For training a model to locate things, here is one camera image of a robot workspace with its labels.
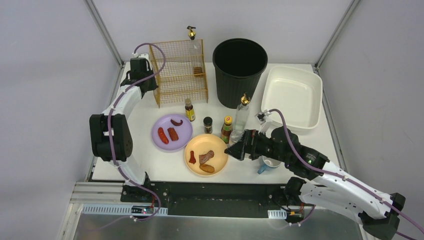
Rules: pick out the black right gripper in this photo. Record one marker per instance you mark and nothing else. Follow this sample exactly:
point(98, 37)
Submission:
point(247, 144)

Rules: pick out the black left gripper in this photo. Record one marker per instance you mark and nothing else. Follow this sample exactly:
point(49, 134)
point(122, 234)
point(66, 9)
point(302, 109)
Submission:
point(145, 84)

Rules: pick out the clear oil dispenser bottle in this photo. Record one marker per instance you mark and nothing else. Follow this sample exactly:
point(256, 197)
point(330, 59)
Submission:
point(242, 113)

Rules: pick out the gold wire basket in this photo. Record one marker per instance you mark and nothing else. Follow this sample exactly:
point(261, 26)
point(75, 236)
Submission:
point(176, 81)

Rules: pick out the brown oil dispenser bottle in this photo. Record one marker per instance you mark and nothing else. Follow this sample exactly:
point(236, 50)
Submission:
point(195, 52)

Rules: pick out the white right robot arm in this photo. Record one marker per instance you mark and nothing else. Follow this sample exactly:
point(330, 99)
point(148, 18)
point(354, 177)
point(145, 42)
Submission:
point(318, 181)

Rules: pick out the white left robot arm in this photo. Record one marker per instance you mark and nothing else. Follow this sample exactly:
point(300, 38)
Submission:
point(110, 135)

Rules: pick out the blue mug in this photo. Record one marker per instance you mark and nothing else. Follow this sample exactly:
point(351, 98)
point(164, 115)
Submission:
point(267, 164)

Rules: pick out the orange fried patty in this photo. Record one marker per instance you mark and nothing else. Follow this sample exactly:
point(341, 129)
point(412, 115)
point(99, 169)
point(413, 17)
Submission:
point(207, 168)

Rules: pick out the brown meat slice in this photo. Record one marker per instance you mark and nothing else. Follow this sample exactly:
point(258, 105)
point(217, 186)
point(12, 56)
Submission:
point(203, 158)

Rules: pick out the orange plate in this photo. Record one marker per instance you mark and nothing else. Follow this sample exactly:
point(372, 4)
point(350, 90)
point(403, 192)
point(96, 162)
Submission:
point(202, 144)

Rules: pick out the small black spice jar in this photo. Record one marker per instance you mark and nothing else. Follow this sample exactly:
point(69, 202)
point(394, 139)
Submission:
point(208, 125)

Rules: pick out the red chicken drumstick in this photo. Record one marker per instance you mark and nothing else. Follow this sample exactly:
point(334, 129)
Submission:
point(192, 159)

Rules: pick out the purple plate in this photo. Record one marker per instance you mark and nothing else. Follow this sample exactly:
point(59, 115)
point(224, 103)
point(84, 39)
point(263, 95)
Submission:
point(185, 132)

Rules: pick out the small yellow label bottle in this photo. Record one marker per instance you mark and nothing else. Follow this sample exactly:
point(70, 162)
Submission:
point(189, 110)

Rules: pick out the dark octopus tentacle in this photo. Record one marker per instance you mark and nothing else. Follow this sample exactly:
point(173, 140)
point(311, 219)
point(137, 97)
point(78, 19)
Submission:
point(177, 123)

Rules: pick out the brown sausage piece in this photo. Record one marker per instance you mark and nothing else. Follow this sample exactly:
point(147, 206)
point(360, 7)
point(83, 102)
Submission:
point(173, 134)

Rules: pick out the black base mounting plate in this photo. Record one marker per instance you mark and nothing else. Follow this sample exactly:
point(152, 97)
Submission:
point(200, 199)

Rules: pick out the red sausage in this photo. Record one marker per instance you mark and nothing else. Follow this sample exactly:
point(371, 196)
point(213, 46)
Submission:
point(162, 136)

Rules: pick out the white square tub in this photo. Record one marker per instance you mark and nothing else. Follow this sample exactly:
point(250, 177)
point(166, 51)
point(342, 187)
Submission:
point(297, 93)

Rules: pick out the black ribbed trash bin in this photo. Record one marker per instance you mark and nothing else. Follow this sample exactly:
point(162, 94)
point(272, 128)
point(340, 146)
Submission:
point(239, 64)

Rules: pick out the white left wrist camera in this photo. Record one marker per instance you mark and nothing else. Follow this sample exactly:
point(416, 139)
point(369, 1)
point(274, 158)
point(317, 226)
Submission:
point(141, 55)

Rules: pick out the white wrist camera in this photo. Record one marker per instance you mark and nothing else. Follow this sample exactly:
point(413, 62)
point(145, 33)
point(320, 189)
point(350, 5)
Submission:
point(264, 120)
point(141, 55)

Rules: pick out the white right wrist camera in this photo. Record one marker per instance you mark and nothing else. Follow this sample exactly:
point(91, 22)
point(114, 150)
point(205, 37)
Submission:
point(264, 120)

